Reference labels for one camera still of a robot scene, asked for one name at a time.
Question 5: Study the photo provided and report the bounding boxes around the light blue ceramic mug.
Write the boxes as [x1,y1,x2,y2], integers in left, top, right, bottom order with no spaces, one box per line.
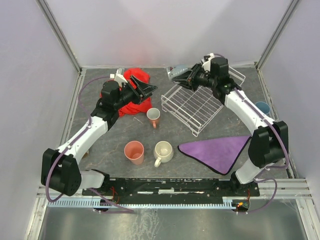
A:
[165,64,190,79]

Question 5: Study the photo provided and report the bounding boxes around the cream ceramic mug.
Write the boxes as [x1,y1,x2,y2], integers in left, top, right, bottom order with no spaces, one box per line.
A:
[153,141,174,168]

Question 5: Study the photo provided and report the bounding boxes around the light blue cable duct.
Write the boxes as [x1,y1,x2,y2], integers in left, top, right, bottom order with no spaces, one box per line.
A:
[47,196,236,210]

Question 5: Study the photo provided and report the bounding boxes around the black mounting base plate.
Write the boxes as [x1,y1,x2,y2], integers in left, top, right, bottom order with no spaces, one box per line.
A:
[96,177,260,204]

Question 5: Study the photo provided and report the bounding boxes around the red crumpled cloth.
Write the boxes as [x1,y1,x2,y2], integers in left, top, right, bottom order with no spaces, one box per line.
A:
[99,67,153,118]

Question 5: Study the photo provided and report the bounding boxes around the purple microfiber cloth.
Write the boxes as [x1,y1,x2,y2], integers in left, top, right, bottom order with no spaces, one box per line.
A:
[177,135,251,176]

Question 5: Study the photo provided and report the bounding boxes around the white wire dish rack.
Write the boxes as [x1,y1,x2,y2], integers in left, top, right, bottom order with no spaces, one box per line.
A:
[161,63,246,138]

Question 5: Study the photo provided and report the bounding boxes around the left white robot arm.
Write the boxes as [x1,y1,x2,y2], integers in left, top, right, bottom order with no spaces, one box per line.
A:
[40,74,157,196]

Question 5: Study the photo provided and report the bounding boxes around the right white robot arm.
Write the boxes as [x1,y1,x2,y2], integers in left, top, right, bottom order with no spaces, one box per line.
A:
[166,53,290,185]

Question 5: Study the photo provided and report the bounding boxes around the blue plastic cup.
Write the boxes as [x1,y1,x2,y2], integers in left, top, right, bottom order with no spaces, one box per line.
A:
[255,101,271,115]

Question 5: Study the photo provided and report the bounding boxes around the beige cup behind arm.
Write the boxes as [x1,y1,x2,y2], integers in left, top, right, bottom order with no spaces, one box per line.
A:
[83,150,90,158]

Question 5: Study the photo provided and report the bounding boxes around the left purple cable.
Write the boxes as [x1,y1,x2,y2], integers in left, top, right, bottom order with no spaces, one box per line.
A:
[44,77,136,215]

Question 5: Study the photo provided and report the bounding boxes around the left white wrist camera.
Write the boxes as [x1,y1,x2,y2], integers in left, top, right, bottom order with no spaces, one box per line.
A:
[109,67,128,88]

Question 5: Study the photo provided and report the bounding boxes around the salmon pink ceramic mug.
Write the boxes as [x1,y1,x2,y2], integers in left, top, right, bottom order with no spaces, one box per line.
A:
[146,107,161,129]

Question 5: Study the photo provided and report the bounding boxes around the pink plastic tumbler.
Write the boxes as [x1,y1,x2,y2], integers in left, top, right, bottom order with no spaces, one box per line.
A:
[124,140,145,165]

